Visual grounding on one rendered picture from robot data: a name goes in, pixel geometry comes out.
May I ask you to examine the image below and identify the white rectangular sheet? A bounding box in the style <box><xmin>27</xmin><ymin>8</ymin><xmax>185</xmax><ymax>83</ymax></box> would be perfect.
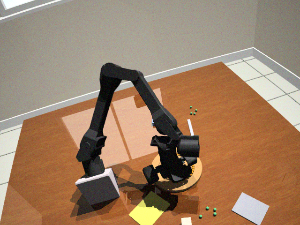
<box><xmin>232</xmin><ymin>192</ymin><xmax>269</xmax><ymax>225</ymax></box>

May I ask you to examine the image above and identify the pale yellow rectangular card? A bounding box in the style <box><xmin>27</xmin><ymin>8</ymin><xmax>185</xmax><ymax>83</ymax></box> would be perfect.
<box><xmin>129</xmin><ymin>191</ymin><xmax>170</xmax><ymax>225</ymax></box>

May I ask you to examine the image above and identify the tan round board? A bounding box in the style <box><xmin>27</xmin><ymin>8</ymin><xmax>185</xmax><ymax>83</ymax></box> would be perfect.
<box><xmin>152</xmin><ymin>154</ymin><xmax>202</xmax><ymax>192</ymax></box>

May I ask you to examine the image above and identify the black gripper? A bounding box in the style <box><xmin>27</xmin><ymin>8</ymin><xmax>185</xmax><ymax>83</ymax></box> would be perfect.
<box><xmin>142</xmin><ymin>153</ymin><xmax>197</xmax><ymax>184</ymax></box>

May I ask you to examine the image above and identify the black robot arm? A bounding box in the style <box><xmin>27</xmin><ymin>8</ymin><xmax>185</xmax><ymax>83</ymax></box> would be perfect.
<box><xmin>76</xmin><ymin>63</ymin><xmax>200</xmax><ymax>184</ymax></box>

